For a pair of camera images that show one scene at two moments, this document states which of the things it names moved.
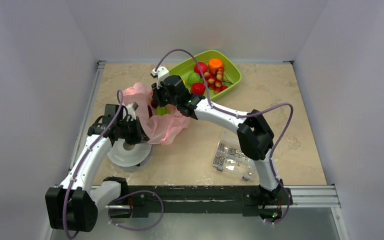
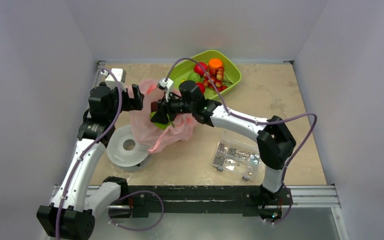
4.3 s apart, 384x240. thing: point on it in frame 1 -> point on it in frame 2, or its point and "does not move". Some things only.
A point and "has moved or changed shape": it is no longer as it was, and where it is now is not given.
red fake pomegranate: [198, 88] does not move
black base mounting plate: [248, 199] does not move
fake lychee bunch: [215, 78] does not move
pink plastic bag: [162, 129] has moved or changed shape
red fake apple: [203, 67] does not move
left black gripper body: [130, 131] -> [112, 113]
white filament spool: [130, 160] does not move
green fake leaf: [161, 111] has moved or changed shape
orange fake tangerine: [215, 62] does not move
